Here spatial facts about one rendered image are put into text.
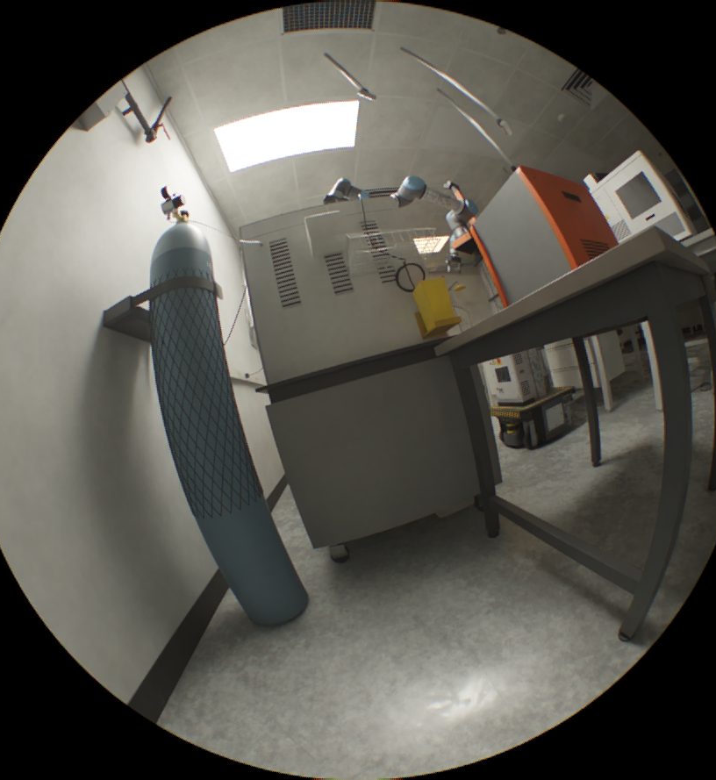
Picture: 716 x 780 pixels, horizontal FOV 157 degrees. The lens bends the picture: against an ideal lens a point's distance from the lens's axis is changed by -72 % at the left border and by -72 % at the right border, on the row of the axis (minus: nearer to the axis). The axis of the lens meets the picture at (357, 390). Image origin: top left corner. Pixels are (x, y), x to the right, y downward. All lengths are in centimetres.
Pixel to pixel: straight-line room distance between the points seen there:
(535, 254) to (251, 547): 116
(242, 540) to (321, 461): 37
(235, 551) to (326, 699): 46
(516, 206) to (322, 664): 137
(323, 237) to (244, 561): 100
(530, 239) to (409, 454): 80
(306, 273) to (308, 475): 72
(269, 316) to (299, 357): 19
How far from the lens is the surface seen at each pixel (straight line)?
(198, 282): 85
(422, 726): 65
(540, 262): 86
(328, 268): 101
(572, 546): 68
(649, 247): 37
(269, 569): 82
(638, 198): 191
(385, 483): 92
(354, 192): 148
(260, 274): 104
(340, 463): 89
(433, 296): 88
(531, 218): 88
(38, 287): 87
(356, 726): 68
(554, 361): 243
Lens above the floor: 63
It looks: 1 degrees up
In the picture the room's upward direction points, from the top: 16 degrees counter-clockwise
